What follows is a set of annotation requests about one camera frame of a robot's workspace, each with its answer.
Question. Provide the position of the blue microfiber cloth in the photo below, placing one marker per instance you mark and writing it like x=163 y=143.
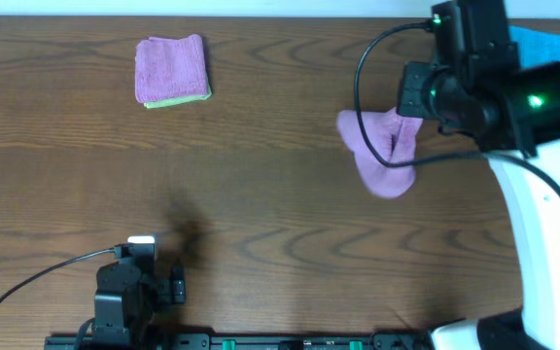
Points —
x=535 y=48

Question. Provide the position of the folded green cloth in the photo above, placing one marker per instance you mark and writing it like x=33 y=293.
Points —
x=178 y=100

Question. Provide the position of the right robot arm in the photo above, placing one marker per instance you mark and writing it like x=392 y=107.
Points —
x=513 y=116

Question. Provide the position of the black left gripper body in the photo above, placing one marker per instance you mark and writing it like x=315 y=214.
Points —
x=170 y=292

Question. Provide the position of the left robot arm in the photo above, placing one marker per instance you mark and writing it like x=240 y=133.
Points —
x=127 y=299

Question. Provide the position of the purple microfiber cloth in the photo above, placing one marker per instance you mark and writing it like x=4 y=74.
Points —
x=393 y=137

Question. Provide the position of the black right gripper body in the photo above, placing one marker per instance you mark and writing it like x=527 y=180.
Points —
x=425 y=95

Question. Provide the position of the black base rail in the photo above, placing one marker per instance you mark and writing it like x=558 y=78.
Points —
x=377 y=341

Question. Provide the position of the folded purple cloth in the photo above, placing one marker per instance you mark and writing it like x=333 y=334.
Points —
x=167 y=68

